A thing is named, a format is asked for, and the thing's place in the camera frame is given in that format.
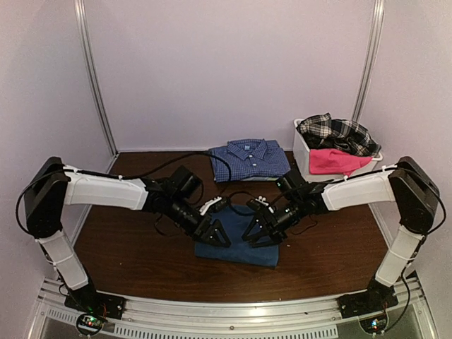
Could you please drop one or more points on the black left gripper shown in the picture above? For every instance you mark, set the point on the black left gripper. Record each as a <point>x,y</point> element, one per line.
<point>203,232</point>

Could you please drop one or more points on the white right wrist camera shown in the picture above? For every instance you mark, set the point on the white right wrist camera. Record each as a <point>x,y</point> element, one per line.
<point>259,203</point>

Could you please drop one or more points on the black white plaid shirt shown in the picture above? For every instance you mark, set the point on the black white plaid shirt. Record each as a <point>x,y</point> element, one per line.
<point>324,132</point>

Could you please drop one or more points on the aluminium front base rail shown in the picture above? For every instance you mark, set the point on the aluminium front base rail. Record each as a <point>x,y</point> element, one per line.
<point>318,317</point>

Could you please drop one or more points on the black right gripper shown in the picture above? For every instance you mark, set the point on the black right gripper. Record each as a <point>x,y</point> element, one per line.
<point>276,236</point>

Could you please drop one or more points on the light patterned folded garment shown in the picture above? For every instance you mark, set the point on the light patterned folded garment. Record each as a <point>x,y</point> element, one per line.
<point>261,179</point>

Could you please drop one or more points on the pink cloth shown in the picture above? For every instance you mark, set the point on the pink cloth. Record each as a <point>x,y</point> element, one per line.
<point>333,161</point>

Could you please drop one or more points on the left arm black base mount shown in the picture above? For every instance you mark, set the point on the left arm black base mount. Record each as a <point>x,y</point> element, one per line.
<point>93,319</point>

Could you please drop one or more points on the right aluminium frame post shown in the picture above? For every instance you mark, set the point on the right aluminium frame post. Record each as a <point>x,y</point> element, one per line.
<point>370,58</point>

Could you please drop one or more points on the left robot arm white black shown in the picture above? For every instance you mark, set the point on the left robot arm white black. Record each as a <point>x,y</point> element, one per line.
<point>57,185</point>

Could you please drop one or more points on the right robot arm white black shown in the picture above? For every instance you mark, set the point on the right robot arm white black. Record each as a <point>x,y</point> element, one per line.
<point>405,184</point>

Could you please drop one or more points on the aluminium frame post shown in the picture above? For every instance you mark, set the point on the aluminium frame post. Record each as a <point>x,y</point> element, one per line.
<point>93,80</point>
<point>370,58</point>

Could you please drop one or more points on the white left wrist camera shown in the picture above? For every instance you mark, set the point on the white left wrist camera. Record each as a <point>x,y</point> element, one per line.
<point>209,205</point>

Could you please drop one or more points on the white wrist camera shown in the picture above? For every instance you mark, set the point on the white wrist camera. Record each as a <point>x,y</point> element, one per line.
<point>209,205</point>
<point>259,203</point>

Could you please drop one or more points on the left aluminium frame post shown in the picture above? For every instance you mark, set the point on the left aluminium frame post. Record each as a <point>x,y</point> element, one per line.
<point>93,80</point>

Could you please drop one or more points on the white plastic laundry bin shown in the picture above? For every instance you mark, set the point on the white plastic laundry bin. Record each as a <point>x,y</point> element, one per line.
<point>301,156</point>

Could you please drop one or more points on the blue checked folded shirt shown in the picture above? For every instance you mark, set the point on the blue checked folded shirt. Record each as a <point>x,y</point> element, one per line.
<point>248,158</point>

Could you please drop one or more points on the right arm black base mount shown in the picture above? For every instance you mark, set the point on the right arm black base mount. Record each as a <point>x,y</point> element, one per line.
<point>369,307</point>

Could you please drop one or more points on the dark blue polo shirt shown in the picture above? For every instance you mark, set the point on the dark blue polo shirt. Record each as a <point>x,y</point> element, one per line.
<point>239,251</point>

